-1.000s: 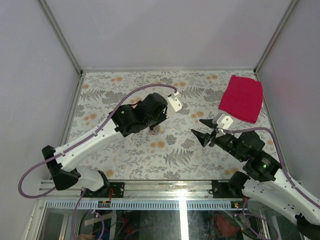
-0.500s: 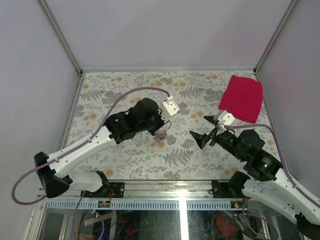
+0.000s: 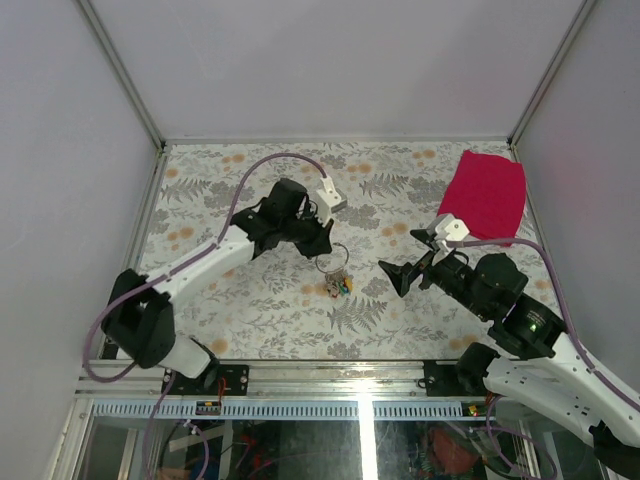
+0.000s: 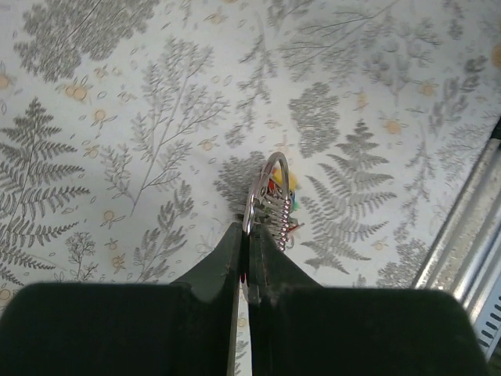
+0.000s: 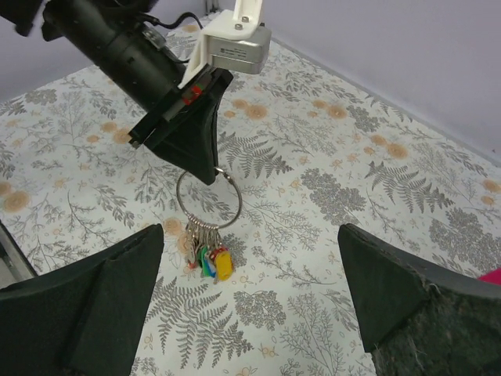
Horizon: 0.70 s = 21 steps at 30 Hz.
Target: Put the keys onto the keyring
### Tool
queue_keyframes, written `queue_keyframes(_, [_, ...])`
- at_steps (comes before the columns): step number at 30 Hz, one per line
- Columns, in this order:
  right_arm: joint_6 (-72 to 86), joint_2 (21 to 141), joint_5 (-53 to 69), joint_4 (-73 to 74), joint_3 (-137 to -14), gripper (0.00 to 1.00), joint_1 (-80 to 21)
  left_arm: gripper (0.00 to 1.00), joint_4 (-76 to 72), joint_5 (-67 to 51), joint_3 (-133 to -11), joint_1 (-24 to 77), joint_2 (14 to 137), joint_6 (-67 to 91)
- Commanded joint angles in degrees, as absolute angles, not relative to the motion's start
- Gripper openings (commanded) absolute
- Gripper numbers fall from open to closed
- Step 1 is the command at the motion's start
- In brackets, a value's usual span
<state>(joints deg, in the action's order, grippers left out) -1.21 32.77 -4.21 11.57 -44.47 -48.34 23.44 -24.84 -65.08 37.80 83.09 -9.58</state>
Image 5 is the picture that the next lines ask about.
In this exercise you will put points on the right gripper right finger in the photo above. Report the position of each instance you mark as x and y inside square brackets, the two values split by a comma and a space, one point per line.
[418, 318]

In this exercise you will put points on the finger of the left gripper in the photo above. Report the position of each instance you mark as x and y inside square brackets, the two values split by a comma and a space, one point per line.
[189, 141]

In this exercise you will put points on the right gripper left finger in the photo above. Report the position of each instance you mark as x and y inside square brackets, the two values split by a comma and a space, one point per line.
[85, 318]

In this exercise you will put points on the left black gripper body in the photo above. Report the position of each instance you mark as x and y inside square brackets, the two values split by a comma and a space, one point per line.
[194, 104]

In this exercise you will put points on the yellow key tag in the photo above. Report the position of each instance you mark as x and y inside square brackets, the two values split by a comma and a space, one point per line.
[223, 264]

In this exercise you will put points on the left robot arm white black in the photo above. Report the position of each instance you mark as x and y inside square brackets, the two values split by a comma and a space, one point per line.
[113, 36]

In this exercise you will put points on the red folded cloth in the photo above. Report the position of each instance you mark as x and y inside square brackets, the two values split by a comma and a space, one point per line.
[493, 277]

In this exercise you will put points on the green key tag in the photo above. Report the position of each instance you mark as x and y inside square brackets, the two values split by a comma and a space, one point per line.
[203, 260]

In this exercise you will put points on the blue key tag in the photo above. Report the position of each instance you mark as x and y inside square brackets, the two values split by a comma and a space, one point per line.
[210, 268]

